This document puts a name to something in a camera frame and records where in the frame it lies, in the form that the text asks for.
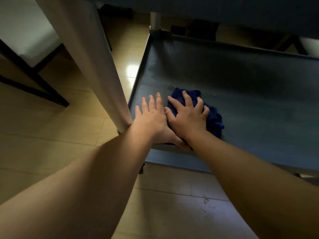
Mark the person's right hand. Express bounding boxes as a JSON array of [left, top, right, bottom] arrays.
[[164, 91, 210, 145]]

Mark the grey layered cart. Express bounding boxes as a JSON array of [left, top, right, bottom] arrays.
[[34, 0, 319, 186]]

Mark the dark blue cloth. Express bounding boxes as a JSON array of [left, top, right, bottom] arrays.
[[165, 87, 225, 140]]

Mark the person's left hand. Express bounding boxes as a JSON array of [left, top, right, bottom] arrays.
[[131, 93, 191, 150]]

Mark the person's right forearm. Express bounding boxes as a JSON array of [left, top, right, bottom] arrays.
[[185, 130, 319, 239]]

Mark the person's left forearm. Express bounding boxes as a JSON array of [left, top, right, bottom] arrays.
[[0, 124, 157, 239]]

